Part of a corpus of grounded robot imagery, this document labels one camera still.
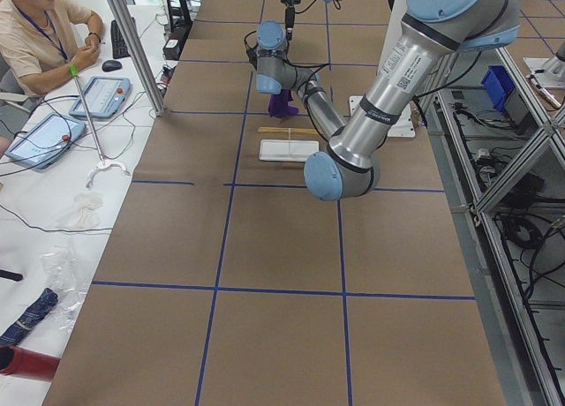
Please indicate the black computer mouse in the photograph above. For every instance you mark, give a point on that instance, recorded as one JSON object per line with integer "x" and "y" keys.
{"x": 111, "y": 65}

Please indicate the black keyboard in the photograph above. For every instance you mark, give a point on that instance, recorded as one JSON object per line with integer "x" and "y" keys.
{"x": 118, "y": 44}

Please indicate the seated person beige shirt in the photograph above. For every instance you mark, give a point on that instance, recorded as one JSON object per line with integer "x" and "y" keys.
{"x": 42, "y": 39}

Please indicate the white crumpled cloth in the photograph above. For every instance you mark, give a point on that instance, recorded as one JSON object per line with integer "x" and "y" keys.
{"x": 82, "y": 214}

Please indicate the clear plastic bag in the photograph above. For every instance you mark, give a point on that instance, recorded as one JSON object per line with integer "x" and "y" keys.
{"x": 66, "y": 278}

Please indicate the white towel rack base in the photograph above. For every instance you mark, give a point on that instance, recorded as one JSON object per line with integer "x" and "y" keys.
{"x": 278, "y": 150}

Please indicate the red cylinder tube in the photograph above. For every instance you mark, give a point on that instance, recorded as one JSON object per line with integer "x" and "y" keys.
{"x": 28, "y": 364}

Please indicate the blue storage bin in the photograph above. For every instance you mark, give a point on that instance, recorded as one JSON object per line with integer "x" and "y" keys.
{"x": 498, "y": 85}

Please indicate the right wooden rack rod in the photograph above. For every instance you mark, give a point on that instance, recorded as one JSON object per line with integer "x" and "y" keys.
{"x": 288, "y": 131}

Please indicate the teach pendant tablet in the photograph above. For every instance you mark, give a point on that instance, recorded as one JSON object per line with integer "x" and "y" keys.
{"x": 105, "y": 95}
{"x": 46, "y": 142}

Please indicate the aluminium frame rack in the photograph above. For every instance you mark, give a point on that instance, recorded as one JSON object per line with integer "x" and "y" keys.
{"x": 506, "y": 170}

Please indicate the purple towel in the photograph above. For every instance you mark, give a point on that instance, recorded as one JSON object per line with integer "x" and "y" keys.
{"x": 279, "y": 105}

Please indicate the upper teach pendant tablet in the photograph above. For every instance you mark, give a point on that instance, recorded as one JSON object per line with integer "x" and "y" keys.
{"x": 105, "y": 95}

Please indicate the metal reacher grabber stick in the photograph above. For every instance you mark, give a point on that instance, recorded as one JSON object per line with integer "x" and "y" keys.
{"x": 105, "y": 162}

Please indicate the aluminium frame post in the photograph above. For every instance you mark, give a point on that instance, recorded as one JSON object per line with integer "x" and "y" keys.
{"x": 123, "y": 18}

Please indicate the folded dark blue umbrella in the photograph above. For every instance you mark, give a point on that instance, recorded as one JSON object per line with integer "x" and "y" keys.
{"x": 30, "y": 318}

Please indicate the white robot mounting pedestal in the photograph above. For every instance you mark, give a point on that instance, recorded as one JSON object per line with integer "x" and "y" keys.
{"x": 399, "y": 124}

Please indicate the lower teach pendant tablet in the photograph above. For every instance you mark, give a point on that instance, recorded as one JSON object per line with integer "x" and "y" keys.
{"x": 46, "y": 142}

